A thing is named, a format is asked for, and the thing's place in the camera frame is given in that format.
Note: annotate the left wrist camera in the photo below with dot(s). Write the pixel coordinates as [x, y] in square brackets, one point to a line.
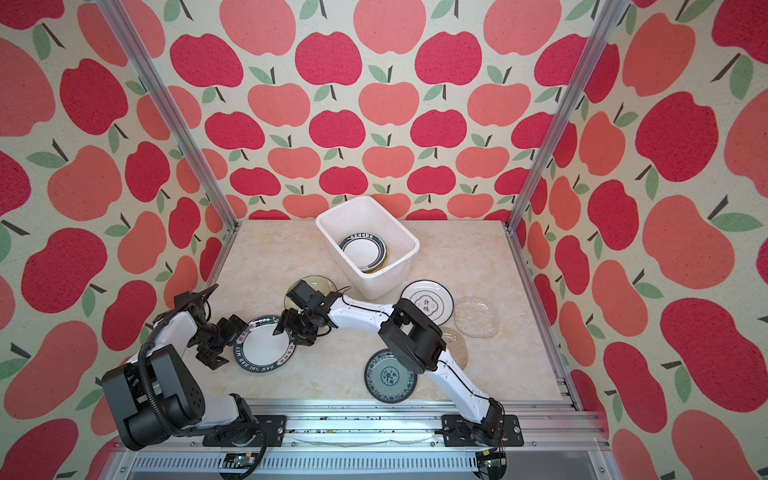
[196, 303]

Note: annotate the white plate dark lettered rim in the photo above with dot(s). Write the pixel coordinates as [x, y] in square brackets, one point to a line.
[258, 350]

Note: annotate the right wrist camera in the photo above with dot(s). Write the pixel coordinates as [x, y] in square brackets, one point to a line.
[302, 295]

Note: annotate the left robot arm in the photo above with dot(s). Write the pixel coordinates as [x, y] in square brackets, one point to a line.
[154, 396]

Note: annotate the yellow polka dot plate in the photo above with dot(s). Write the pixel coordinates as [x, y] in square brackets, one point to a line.
[382, 263]

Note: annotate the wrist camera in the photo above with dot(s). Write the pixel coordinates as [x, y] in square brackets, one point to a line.
[302, 295]
[196, 303]

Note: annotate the teal patterned plate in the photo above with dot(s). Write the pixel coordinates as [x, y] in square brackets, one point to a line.
[387, 380]

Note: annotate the beige plate brown rim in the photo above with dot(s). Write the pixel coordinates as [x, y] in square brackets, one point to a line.
[318, 283]

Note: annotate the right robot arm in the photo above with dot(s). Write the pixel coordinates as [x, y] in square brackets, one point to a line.
[416, 342]

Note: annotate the left aluminium frame post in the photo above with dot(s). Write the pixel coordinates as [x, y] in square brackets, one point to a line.
[130, 41]

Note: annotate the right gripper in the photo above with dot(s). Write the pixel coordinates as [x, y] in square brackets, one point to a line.
[299, 337]

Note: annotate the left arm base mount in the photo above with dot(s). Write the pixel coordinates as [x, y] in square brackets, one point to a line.
[271, 433]

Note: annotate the white plate green red rim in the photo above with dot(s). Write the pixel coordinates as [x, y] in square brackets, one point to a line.
[363, 249]

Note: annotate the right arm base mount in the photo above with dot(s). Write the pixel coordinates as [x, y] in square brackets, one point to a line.
[459, 432]

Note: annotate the aluminium frame post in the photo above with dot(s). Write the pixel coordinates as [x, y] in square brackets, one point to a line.
[130, 41]
[605, 23]

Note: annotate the brown translucent glass plate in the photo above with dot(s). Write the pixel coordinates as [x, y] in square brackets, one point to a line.
[457, 346]

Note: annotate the clear glass plate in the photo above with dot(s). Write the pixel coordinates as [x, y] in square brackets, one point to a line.
[476, 317]

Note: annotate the right aluminium frame post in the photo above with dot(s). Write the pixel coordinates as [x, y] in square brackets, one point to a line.
[605, 23]

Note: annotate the white plastic bin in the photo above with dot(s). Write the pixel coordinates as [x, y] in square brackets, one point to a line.
[364, 214]

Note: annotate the white plate black flower outline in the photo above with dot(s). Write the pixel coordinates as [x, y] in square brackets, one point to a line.
[432, 298]

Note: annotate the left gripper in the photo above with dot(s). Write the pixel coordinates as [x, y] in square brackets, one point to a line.
[230, 331]

